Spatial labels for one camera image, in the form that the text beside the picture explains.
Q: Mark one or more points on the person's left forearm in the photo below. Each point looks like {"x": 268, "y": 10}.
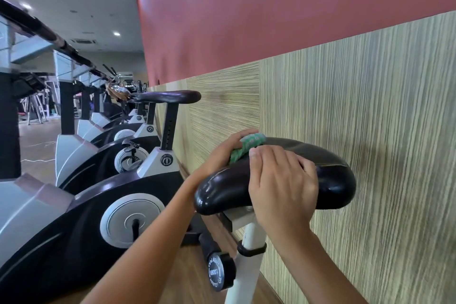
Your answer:
{"x": 149, "y": 250}

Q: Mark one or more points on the round ceiling light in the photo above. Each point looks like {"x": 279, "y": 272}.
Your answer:
{"x": 116, "y": 33}
{"x": 26, "y": 6}

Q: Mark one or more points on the green checkered cleaning cloth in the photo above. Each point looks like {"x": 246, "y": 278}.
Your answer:
{"x": 249, "y": 143}

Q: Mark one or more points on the black and grey upright bike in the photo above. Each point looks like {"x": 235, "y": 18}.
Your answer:
{"x": 92, "y": 165}
{"x": 89, "y": 129}
{"x": 71, "y": 236}

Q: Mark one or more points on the person's left hand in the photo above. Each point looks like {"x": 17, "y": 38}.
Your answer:
{"x": 224, "y": 154}

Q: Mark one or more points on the person's right hand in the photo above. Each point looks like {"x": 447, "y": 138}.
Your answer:
{"x": 283, "y": 193}

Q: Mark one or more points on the person's right forearm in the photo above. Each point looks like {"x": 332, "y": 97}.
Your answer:
{"x": 317, "y": 272}

